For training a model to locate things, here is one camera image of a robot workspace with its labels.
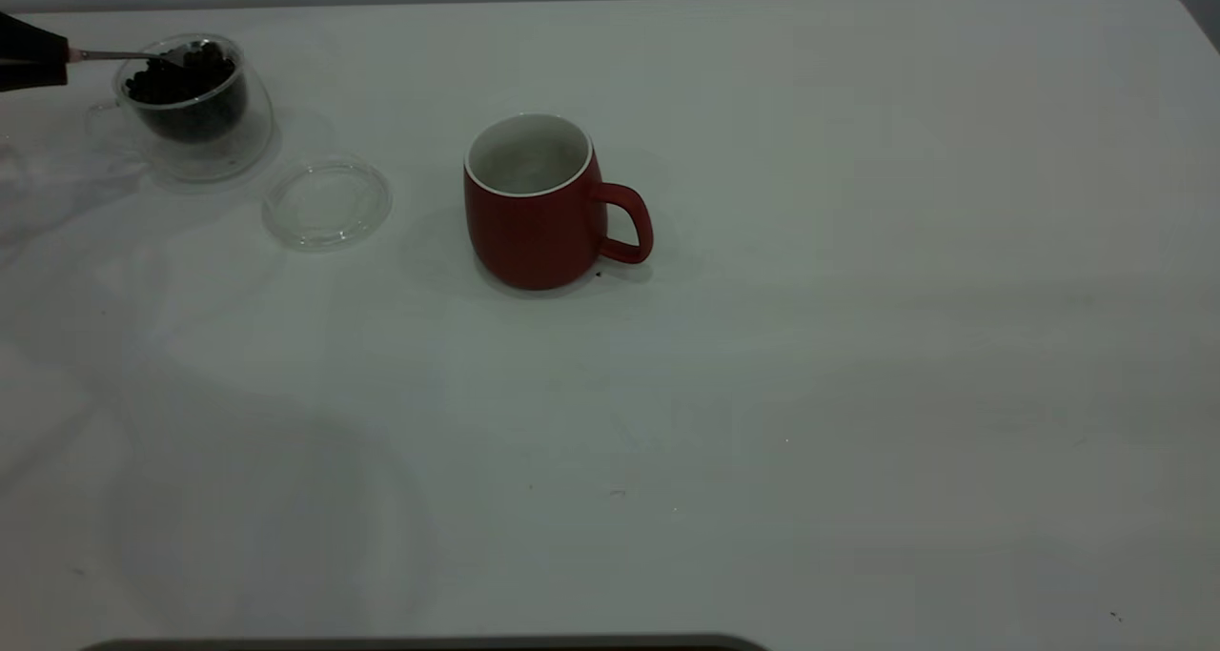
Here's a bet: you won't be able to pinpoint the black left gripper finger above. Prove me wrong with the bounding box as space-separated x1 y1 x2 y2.
0 10 71 62

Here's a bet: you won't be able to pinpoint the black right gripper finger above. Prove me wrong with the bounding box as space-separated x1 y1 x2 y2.
0 58 70 93

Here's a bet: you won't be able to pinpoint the pink-handled metal spoon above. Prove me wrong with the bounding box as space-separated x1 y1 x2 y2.
67 45 196 69

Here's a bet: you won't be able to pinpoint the red ceramic mug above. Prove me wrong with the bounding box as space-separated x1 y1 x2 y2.
463 112 655 292

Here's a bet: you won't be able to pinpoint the dark coffee beans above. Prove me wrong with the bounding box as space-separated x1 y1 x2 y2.
124 43 249 143

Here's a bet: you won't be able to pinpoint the clear round glass lid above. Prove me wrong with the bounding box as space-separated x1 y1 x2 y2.
262 153 393 252

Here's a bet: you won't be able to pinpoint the clear double-wall glass cup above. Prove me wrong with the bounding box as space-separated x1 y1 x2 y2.
86 33 275 183

